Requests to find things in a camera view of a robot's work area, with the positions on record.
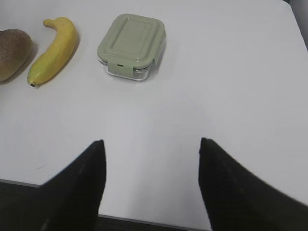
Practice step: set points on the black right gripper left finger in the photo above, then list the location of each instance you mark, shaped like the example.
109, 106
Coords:
69, 201

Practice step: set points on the green lid glass container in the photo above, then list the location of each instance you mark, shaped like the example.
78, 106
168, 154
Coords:
132, 46

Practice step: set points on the yellow banana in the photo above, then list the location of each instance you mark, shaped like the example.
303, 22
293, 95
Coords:
57, 54

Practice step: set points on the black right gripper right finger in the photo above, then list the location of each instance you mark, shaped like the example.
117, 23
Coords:
237, 200

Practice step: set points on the brown bread loaf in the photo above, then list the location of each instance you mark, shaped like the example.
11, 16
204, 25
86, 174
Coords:
15, 48

